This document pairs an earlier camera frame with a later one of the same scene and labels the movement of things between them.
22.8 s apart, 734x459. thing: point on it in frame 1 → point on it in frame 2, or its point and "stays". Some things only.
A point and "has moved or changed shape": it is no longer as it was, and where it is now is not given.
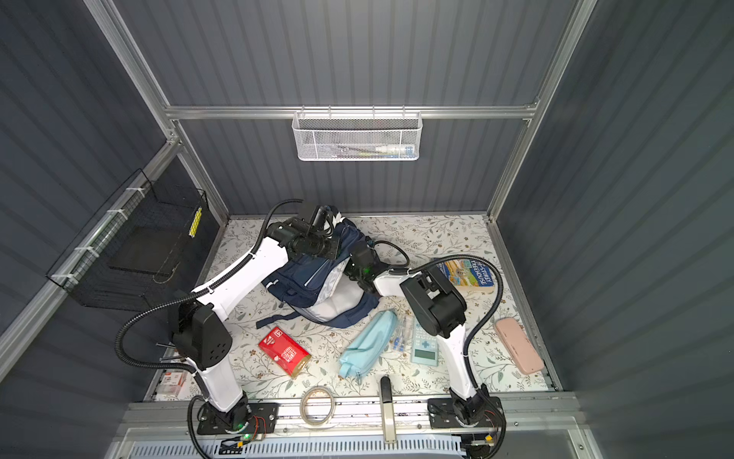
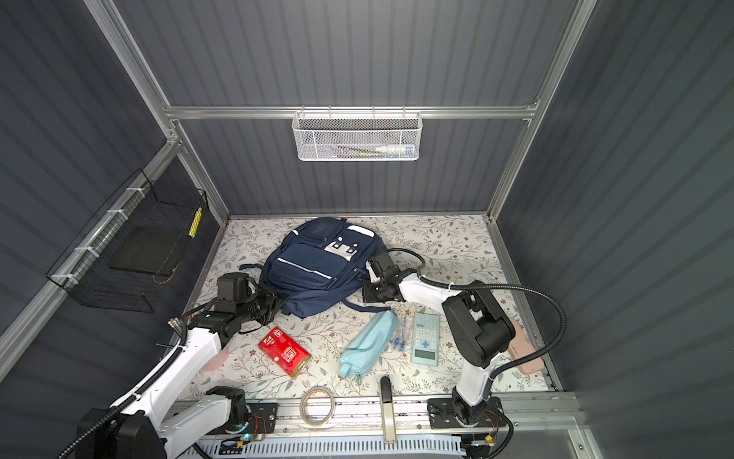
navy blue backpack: x=318 y=287 has moved or changed shape
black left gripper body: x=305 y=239 → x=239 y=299
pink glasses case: x=519 y=345 stays
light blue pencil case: x=369 y=344 stays
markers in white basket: x=372 y=152 stays
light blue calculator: x=424 y=346 stays
